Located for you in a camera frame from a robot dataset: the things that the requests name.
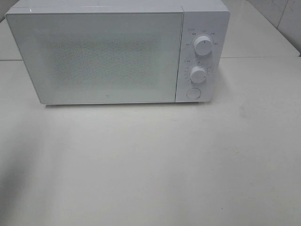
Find round white door button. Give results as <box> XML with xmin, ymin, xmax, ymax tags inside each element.
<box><xmin>187</xmin><ymin>88</ymin><xmax>201</xmax><ymax>99</ymax></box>

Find white microwave knob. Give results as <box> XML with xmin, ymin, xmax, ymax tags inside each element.
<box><xmin>193</xmin><ymin>34</ymin><xmax>213</xmax><ymax>56</ymax></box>
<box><xmin>190</xmin><ymin>66</ymin><xmax>207</xmax><ymax>84</ymax></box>

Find white microwave door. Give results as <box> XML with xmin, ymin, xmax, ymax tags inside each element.
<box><xmin>7</xmin><ymin>13</ymin><xmax>182</xmax><ymax>105</ymax></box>

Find white microwave oven body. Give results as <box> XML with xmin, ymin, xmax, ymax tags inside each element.
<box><xmin>5</xmin><ymin>0</ymin><xmax>230</xmax><ymax>104</ymax></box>

